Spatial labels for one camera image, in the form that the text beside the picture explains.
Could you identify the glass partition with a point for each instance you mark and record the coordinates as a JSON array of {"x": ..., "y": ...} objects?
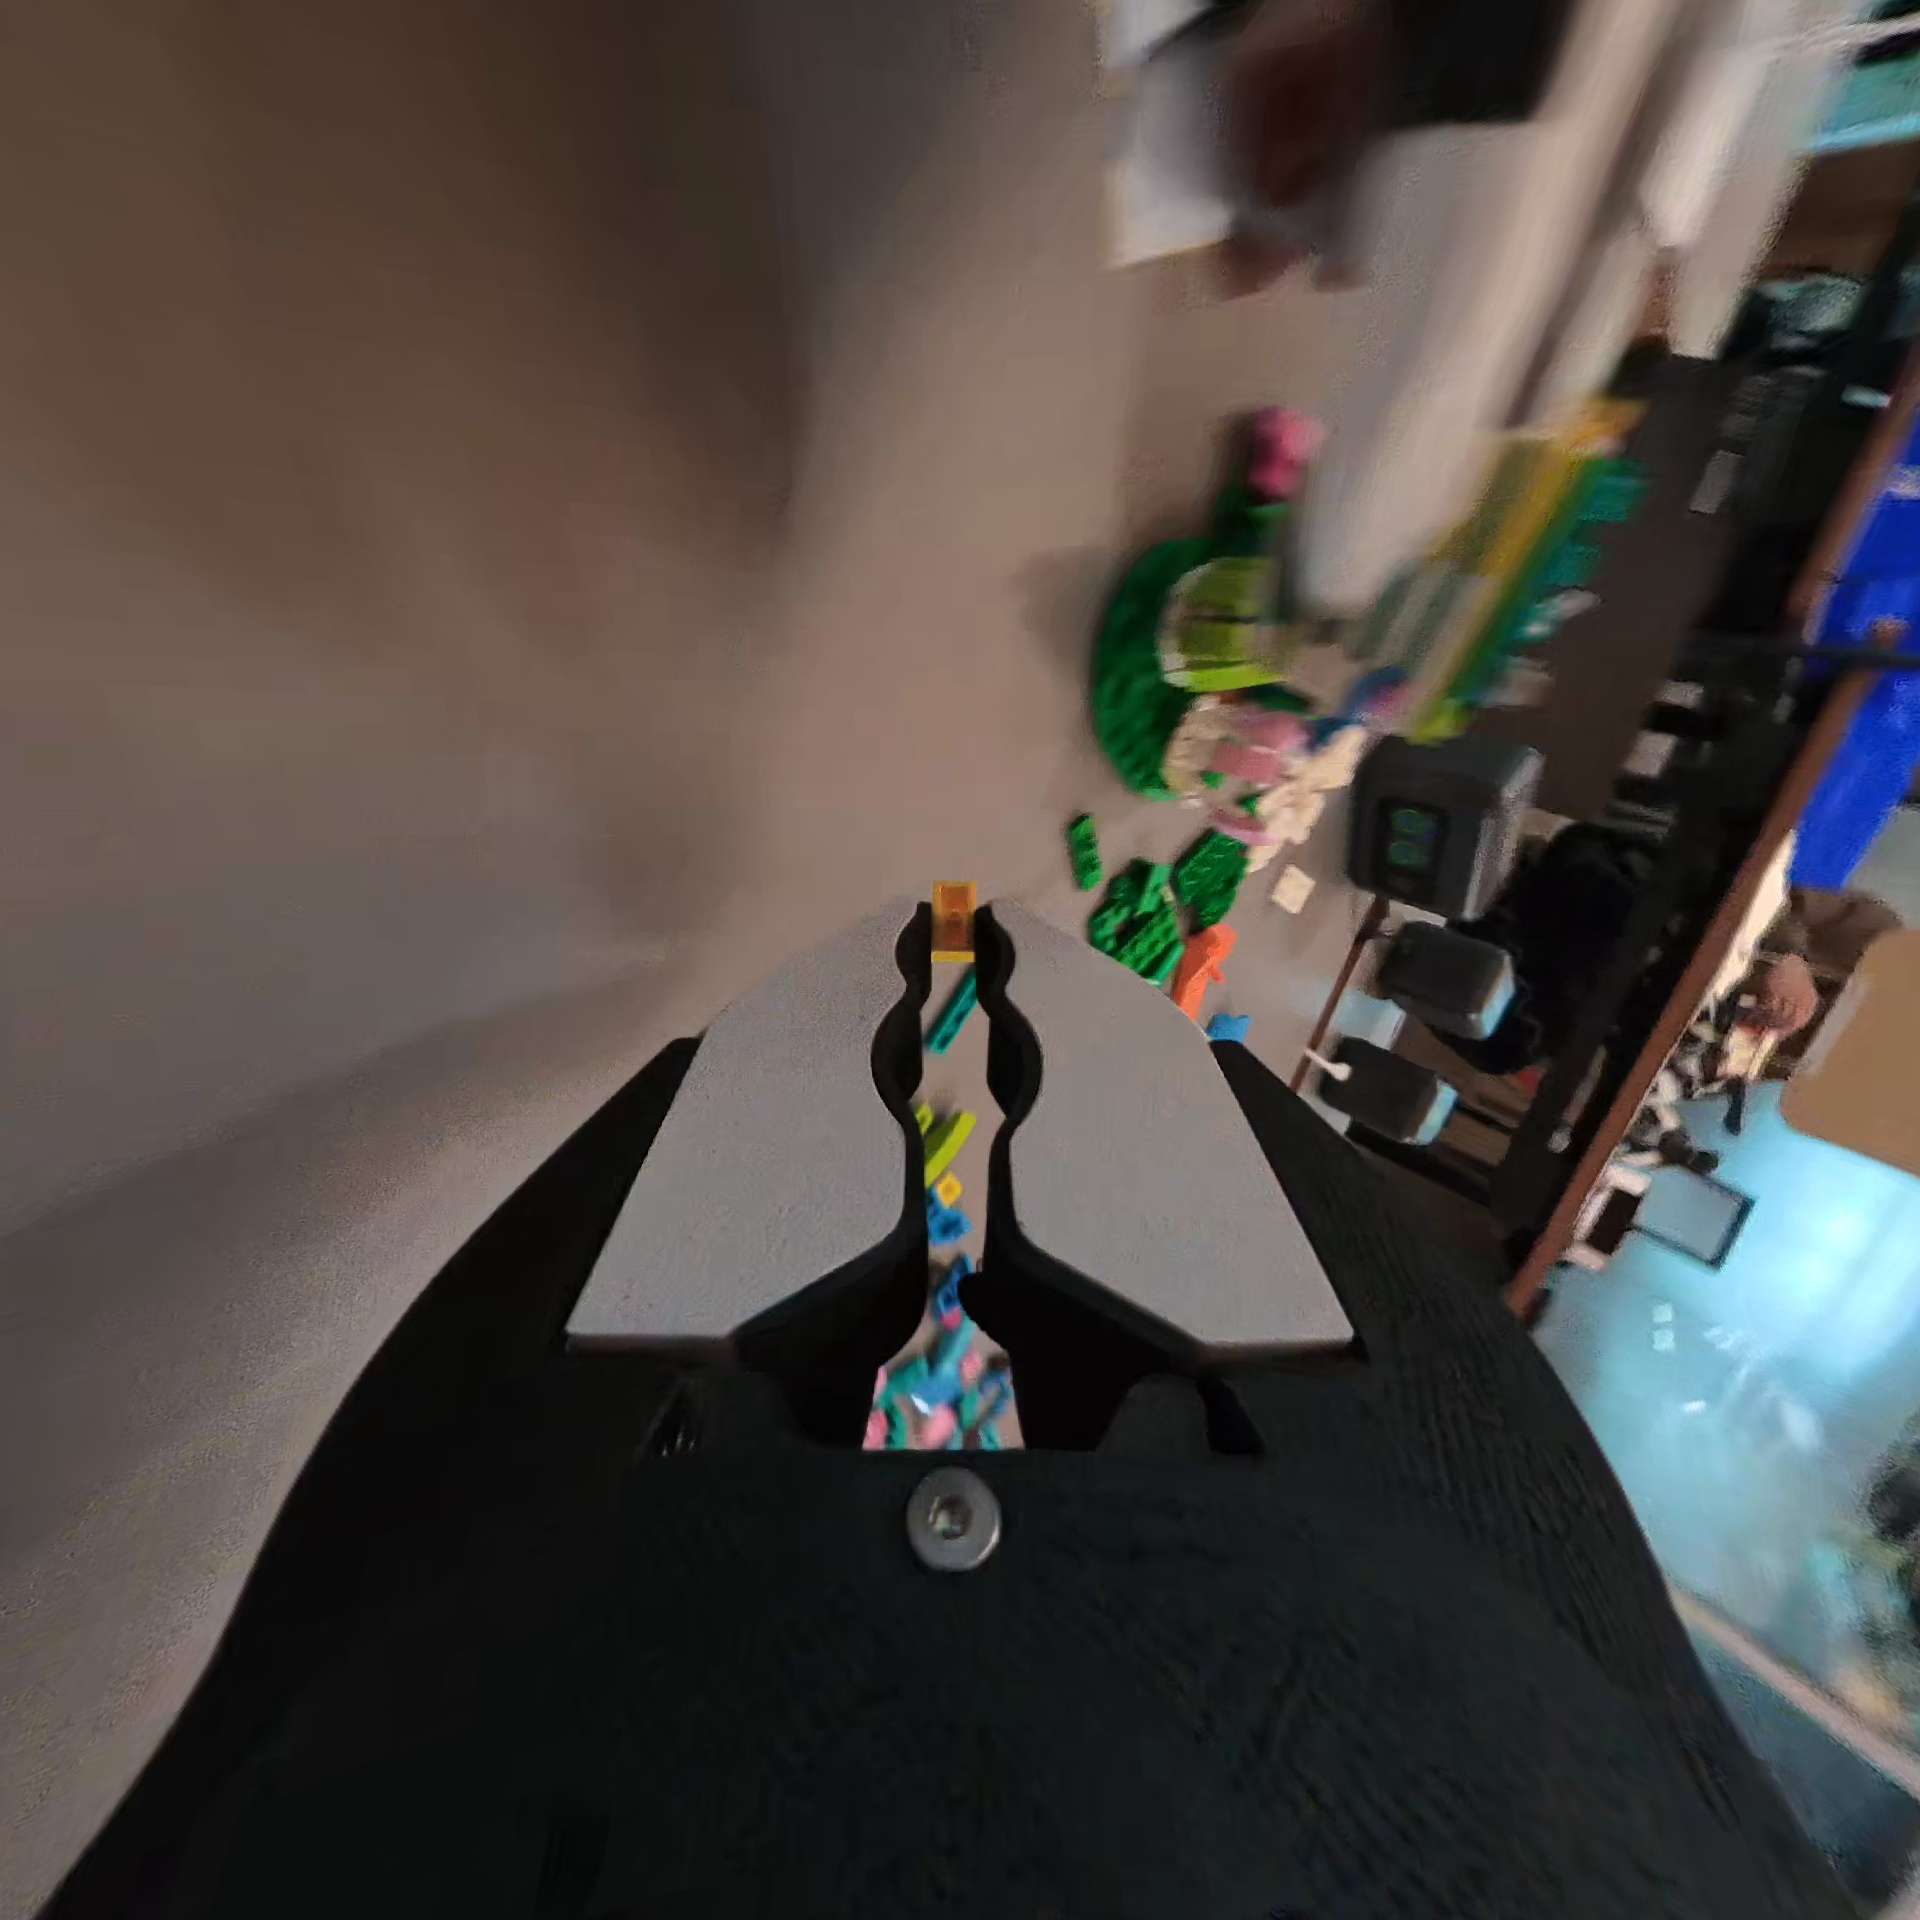
[{"x": 1769, "y": 1394}]

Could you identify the scattered loose toy bricks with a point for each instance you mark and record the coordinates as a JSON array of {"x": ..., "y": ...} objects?
[{"x": 1141, "y": 914}]

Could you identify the striped toy brick tower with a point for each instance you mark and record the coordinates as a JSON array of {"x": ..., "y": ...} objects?
[{"x": 1501, "y": 586}]

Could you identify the stack of blue bins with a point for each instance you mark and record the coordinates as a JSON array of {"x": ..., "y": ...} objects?
[{"x": 1869, "y": 721}]

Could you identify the person's left hand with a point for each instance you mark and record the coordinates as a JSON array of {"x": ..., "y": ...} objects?
[{"x": 1305, "y": 135}]

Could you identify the small orange yellow brick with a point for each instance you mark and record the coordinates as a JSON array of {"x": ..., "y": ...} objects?
[{"x": 954, "y": 914}]

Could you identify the wooden panel on white stand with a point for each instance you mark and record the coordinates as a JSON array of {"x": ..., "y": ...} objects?
[{"x": 1862, "y": 1066}]

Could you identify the black equipment case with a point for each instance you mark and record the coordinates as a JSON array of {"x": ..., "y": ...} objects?
[{"x": 1695, "y": 494}]

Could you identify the orange long brick piece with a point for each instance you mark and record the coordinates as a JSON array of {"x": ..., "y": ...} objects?
[{"x": 1201, "y": 968}]

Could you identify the pile of white plates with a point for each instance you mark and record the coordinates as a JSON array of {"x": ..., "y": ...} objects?
[{"x": 1293, "y": 888}]

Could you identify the black power station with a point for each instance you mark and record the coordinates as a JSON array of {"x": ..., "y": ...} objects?
[{"x": 1388, "y": 1088}]

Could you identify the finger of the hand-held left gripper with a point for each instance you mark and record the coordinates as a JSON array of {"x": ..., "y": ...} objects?
[{"x": 1424, "y": 376}]

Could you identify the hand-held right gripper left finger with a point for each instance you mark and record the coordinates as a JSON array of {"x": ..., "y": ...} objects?
[{"x": 750, "y": 1172}]

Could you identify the green brick tree model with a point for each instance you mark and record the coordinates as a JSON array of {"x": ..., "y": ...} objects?
[{"x": 1156, "y": 676}]

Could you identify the black tablet frame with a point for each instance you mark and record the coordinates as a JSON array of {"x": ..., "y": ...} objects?
[{"x": 1688, "y": 1214}]

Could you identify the black device box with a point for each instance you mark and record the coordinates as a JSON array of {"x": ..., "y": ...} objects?
[
  {"x": 1447, "y": 983},
  {"x": 1440, "y": 826}
]

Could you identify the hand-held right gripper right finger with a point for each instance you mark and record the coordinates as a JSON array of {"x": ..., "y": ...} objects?
[{"x": 1170, "y": 1172}]

